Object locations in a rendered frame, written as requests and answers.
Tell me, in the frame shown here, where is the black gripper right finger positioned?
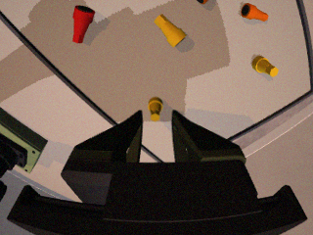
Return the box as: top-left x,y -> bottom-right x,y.
171,110 -> 246,164

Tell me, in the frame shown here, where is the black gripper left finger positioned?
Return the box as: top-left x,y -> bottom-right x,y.
68,110 -> 143,163

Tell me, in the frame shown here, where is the yellow wire connector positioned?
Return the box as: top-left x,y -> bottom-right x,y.
154,14 -> 186,47
251,56 -> 278,77
148,97 -> 162,121

